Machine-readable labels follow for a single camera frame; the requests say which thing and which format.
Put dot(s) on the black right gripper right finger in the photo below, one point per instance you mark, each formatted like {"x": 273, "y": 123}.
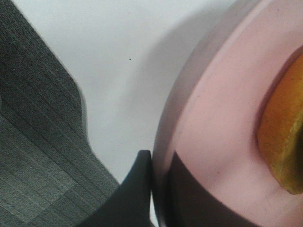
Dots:
{"x": 188, "y": 204}

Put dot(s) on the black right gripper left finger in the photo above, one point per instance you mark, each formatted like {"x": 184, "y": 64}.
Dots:
{"x": 129, "y": 205}

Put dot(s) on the pink round plate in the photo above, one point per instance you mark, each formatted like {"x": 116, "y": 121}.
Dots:
{"x": 213, "y": 111}

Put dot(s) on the burger with lettuce and tomato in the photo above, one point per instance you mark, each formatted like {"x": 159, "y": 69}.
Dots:
{"x": 280, "y": 133}

